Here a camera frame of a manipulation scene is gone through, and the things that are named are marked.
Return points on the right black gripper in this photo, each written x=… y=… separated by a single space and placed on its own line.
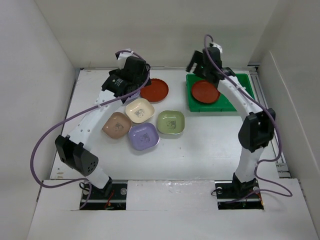
x=197 y=58

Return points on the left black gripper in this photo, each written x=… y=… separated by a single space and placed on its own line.
x=116 y=72

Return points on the large red round plate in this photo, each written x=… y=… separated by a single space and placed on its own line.
x=156 y=92

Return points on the small red round plate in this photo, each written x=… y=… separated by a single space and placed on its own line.
x=205 y=92

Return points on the cream square plate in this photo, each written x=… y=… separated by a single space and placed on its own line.
x=139 y=110

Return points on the pink square plate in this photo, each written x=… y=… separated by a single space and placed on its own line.
x=117 y=125

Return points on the green square plate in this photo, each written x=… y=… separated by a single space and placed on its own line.
x=171 y=122

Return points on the purple square plate front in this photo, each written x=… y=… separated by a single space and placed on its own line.
x=143 y=136

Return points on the purple square plate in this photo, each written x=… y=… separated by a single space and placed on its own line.
x=143 y=136
x=132 y=97

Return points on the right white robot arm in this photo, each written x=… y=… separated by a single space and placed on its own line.
x=245 y=172

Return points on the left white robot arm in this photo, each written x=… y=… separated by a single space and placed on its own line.
x=74 y=150

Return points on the green plastic bin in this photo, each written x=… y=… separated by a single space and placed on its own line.
x=230 y=99

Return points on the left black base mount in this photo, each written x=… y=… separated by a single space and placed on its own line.
x=115 y=201

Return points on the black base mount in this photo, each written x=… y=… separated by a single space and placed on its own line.
x=115 y=201
x=233 y=196

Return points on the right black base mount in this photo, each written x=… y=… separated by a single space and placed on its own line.
x=233 y=196

